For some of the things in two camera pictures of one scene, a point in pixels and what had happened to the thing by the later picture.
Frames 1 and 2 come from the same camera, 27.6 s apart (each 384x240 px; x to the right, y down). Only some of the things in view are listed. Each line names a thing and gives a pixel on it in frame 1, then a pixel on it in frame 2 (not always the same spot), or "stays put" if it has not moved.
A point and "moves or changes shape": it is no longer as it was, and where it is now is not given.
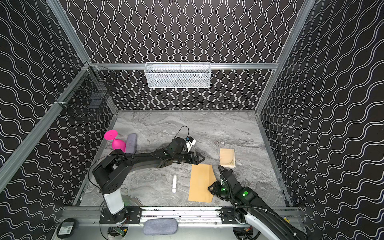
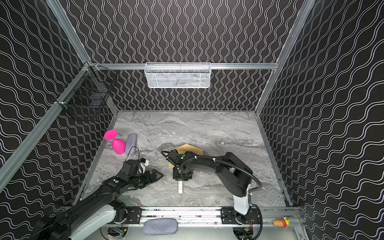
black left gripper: [189, 157] -> [145, 178]
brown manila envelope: [202, 176] moves or changes shape
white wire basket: [178, 75] stays put
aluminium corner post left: [71, 30] stays put
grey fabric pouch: [160, 226] stays put
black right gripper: [223, 182] -> [182, 173]
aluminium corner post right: [288, 50] stays put
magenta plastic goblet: [117, 144] stays put
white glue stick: [174, 187] -> [180, 187]
